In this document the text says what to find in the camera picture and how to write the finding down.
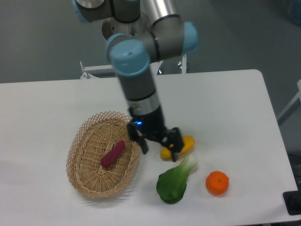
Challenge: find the orange tangerine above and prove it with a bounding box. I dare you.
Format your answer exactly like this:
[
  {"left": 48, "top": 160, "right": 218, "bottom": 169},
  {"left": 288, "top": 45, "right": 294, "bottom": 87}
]
[{"left": 206, "top": 171, "right": 230, "bottom": 195}]

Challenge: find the white frame at right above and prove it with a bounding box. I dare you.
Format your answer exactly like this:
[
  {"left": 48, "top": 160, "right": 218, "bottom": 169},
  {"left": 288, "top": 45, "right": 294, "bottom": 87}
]
[{"left": 277, "top": 80, "right": 301, "bottom": 126}]

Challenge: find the purple sweet potato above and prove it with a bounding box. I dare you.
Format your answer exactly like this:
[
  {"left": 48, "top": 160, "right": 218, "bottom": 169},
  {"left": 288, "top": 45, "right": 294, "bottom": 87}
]
[{"left": 101, "top": 140, "right": 125, "bottom": 168}]

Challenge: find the yellow mango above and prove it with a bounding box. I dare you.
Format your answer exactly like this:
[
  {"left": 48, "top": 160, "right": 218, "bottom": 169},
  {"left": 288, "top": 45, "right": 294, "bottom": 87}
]
[{"left": 160, "top": 135, "right": 195, "bottom": 161}]

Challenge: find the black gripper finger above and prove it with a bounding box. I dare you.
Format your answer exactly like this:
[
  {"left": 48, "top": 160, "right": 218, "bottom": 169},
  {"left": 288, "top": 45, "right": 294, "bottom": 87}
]
[
  {"left": 161, "top": 127, "right": 183, "bottom": 162},
  {"left": 127, "top": 121, "right": 149, "bottom": 154}
]

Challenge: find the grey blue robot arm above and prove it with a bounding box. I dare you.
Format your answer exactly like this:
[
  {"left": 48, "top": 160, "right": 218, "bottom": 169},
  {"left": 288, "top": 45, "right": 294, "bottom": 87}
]
[{"left": 72, "top": 0, "right": 198, "bottom": 161}]

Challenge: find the white metal base frame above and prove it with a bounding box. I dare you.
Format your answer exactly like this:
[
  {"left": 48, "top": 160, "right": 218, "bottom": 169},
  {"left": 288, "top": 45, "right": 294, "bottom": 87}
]
[{"left": 79, "top": 54, "right": 189, "bottom": 79}]

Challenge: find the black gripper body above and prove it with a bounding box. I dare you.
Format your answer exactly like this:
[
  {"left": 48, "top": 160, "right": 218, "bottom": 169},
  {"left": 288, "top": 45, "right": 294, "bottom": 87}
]
[{"left": 128, "top": 106, "right": 167, "bottom": 143}]

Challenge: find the black box at table edge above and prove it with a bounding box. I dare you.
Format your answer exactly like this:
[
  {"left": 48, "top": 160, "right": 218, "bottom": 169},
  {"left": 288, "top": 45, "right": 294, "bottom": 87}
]
[{"left": 283, "top": 190, "right": 301, "bottom": 216}]

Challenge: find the oval wicker basket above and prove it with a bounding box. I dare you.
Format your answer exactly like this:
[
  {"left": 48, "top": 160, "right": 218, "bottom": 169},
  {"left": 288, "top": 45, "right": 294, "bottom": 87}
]
[{"left": 66, "top": 111, "right": 141, "bottom": 198}]

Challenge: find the green bok choy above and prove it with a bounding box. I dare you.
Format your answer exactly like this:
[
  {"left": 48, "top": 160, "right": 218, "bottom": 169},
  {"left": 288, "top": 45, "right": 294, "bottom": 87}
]
[{"left": 156, "top": 155, "right": 198, "bottom": 204}]

